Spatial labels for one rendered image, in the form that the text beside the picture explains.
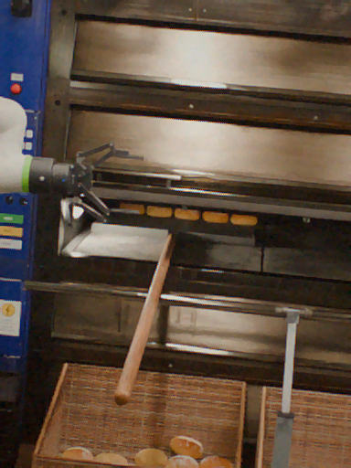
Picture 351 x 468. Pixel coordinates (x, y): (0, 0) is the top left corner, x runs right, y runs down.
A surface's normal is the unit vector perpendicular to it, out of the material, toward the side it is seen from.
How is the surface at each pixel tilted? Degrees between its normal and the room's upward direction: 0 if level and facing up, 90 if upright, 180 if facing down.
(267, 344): 70
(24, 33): 90
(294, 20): 90
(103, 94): 90
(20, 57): 90
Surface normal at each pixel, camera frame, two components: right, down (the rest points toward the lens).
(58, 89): -0.08, 0.16
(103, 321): -0.05, -0.18
